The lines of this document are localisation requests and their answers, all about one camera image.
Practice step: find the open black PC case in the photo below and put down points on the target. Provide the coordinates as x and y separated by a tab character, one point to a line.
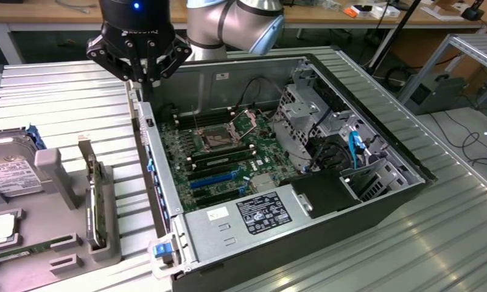
195	82

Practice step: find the hard disk with blue rails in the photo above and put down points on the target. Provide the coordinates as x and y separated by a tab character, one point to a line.
8	164

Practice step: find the silver finned heat sink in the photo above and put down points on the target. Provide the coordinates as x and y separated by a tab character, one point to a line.
263	183

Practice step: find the green motherboard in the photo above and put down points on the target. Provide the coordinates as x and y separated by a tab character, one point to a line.
267	146

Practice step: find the slanted metal disk bay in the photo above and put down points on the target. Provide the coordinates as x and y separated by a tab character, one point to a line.
374	179

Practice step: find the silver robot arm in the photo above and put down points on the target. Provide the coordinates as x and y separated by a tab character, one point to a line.
204	24

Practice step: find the grey equipment box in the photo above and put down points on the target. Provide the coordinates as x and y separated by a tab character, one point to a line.
442	94

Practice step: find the CPU socket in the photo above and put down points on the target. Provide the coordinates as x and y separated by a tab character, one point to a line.
216	140

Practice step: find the long black expansion slot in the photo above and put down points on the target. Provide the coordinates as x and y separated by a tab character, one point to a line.
215	205
212	198
208	175

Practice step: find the silver metal disk bay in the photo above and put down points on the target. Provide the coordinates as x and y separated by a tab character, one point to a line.
301	112

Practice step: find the wooden desk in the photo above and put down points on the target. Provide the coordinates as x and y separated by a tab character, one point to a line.
317	16

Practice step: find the silver power supply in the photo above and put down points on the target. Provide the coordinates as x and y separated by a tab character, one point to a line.
211	237

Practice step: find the blue expansion slot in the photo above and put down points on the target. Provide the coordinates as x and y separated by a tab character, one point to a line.
212	180

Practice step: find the thin metal locking lever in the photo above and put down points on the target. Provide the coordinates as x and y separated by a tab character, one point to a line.
196	121

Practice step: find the blue case release latch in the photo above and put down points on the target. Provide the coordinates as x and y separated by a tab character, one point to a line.
160	251

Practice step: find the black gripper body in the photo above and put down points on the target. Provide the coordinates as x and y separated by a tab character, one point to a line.
138	21

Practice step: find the metal socket cover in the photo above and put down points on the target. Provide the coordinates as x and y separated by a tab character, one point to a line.
251	115

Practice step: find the aluminium profile frame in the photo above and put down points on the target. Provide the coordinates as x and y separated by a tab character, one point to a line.
471	45

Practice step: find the green RAM stick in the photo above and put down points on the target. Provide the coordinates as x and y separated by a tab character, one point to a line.
8	255
223	159

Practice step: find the brown cardboard box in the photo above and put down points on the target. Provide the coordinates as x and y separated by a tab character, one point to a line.
450	6

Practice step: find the short black expansion slot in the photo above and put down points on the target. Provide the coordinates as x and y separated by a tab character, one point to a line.
199	193

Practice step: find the small orange box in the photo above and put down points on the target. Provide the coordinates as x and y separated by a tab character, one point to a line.
351	12

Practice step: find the green graphics card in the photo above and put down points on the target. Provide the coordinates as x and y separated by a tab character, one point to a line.
95	188

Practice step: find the black RAM slot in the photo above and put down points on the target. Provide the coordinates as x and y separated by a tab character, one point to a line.
204	115
207	121
218	151
220	154
206	118

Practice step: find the black tripod pole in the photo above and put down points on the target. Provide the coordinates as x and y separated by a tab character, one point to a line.
394	36

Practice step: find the blue plastic card latch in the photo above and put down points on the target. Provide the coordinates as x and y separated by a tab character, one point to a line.
148	158

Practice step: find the grey parts rack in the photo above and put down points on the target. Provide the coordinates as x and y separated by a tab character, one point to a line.
44	231

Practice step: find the small white box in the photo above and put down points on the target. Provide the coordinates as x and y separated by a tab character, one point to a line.
386	12

